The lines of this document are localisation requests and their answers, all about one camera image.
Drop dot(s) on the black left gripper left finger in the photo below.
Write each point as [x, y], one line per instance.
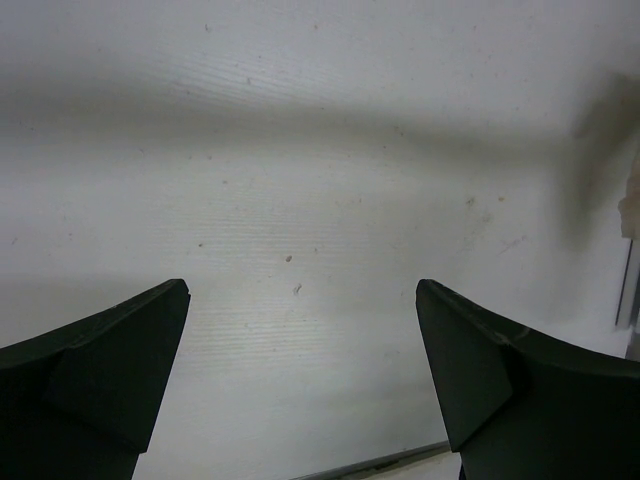
[81, 401]

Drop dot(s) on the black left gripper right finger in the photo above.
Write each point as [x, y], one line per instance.
[520, 404]

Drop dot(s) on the beige trousers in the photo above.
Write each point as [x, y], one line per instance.
[629, 209]

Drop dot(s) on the aluminium frame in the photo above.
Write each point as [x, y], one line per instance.
[626, 320]

